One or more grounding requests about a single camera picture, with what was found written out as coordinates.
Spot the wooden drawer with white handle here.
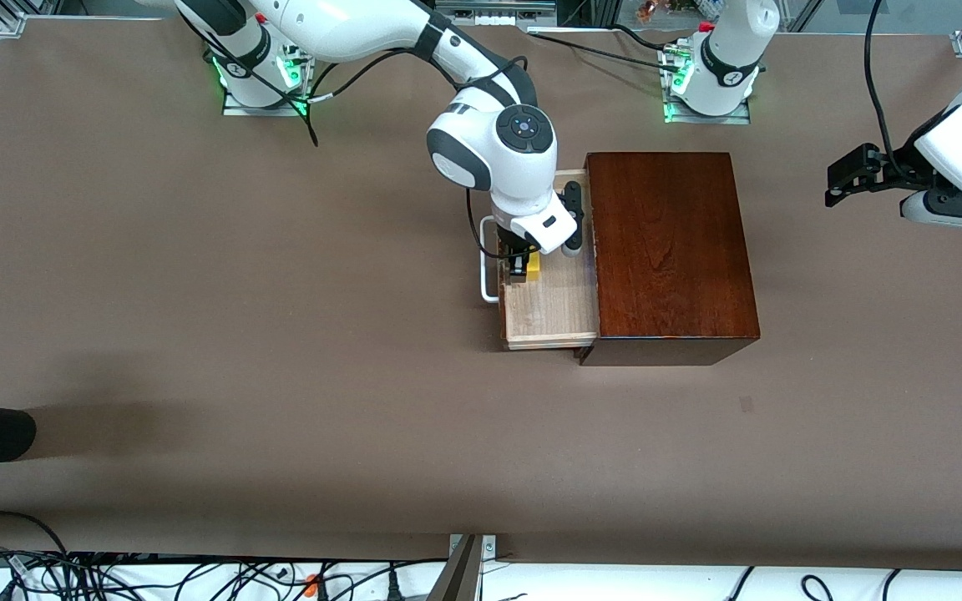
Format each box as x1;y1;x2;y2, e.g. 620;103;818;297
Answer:
480;169;600;351

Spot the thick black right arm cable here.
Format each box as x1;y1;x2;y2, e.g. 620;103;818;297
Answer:
301;46;529;105

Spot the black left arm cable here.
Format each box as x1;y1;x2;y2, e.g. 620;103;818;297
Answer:
865;0;899;164

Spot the black looped cable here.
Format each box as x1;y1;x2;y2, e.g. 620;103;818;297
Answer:
0;511;73;560

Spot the tangled black cable bundle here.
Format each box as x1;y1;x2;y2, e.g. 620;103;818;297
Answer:
0;544;448;601

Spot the long black table cable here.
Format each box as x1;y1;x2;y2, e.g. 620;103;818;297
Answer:
529;32;682;66

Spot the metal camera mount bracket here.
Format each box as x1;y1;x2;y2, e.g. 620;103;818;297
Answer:
427;534;499;601

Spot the dark wooden drawer cabinet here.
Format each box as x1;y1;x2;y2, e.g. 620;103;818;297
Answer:
573;152;762;366

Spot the short black table cable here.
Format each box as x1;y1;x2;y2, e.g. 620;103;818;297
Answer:
610;23;674;49

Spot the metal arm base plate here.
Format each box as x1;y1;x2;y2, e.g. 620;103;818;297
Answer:
222;83;309;117
663;98;752;125

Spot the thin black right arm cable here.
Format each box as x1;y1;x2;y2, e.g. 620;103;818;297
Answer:
176;8;319;149

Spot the grey power strip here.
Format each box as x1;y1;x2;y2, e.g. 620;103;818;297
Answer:
433;0;559;26

